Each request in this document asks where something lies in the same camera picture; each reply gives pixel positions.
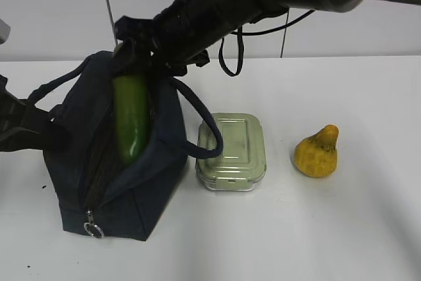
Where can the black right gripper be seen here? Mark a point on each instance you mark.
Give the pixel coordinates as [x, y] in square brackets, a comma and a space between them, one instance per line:
[153, 47]

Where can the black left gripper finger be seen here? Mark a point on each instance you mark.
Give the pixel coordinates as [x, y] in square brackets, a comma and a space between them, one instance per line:
[24, 126]

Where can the green cucumber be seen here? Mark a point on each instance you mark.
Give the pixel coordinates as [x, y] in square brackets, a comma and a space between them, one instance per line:
[131, 103]

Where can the dark navy lunch bag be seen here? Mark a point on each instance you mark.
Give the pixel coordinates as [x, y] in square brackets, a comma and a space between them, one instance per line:
[96, 194]

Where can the green lid glass container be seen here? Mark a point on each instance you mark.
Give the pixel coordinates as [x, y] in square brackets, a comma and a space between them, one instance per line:
[242, 164]

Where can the yellow pear-shaped gourd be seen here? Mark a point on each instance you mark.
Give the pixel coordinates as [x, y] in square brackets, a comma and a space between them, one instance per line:
[316, 155]

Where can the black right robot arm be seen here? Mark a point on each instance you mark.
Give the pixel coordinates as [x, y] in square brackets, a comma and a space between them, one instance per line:
[211, 20]

